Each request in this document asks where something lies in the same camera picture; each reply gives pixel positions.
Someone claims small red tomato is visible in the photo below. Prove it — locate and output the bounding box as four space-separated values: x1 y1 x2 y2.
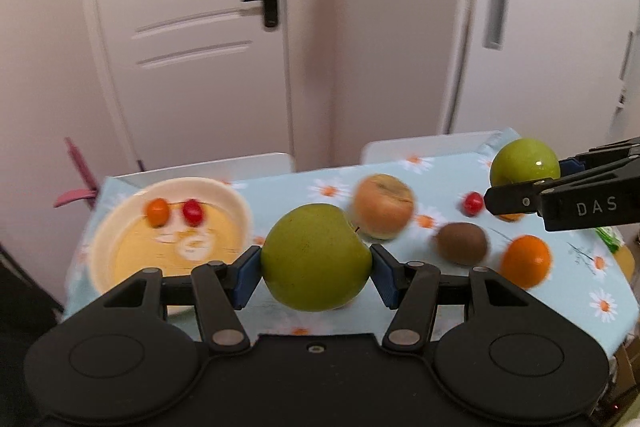
461 192 485 216
181 200 206 227

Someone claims cream ceramic bowl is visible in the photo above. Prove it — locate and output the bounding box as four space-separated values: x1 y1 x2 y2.
89 177 254 315

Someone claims brown kiwi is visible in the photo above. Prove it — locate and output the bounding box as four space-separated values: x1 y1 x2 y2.
436 222 489 267

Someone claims green apple with stem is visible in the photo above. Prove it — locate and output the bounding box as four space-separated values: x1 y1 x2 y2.
260 203 373 313

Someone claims orange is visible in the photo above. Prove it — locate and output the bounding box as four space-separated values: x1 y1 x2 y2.
500 234 552 290

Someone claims white door with recessed handle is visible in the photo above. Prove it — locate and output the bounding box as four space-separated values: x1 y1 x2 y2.
440 0 640 148

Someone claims white chair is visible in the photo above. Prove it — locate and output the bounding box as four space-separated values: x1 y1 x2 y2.
106 152 296 188
360 130 503 166

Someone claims wrinkled brown apple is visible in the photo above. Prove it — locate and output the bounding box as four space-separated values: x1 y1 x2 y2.
353 174 417 241

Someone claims green packet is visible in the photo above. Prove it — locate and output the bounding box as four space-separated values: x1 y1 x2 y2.
594 227 627 254

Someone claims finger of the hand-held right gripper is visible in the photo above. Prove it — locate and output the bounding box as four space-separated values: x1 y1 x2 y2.
559 136 640 180
483 178 557 218

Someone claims small orange tomato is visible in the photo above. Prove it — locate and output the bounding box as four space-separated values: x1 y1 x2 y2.
145 199 170 228

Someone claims blue daisy tablecloth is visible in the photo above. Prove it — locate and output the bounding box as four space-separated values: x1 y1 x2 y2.
65 129 637 358

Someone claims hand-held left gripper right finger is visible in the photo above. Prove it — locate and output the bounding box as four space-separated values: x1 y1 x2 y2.
370 244 533 353

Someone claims glossy green apple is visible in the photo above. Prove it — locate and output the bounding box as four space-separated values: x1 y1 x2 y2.
489 138 561 188

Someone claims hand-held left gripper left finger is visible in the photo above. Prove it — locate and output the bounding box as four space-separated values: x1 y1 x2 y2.
102 247 263 355

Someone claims white panel door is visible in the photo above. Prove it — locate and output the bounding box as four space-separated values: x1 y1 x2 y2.
77 0 296 172

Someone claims pink mop handle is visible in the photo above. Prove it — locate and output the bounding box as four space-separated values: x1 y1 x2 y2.
53 137 102 208

